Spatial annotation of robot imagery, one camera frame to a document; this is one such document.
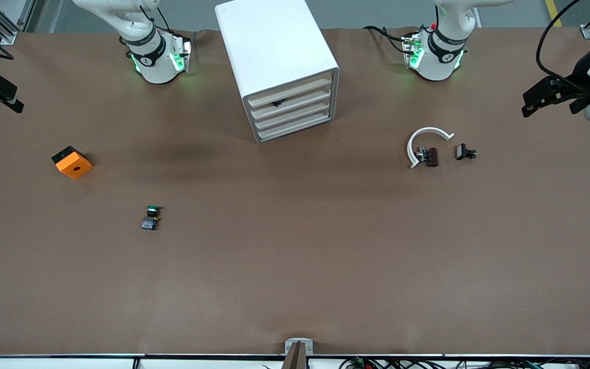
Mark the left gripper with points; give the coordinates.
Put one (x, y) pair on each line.
(580, 77)

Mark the green push button blue block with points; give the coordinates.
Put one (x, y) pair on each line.
(150, 220)

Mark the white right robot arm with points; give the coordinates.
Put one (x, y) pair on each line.
(154, 66)

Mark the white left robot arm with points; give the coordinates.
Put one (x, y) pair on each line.
(436, 64)

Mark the orange and black box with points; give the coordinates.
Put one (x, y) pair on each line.
(74, 165)

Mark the black small component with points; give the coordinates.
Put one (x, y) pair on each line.
(463, 152)

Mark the brown small component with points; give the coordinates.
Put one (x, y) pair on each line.
(430, 156)

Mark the small black part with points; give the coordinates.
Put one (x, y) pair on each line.
(277, 103)

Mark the grey metal table bracket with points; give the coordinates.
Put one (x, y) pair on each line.
(299, 347)

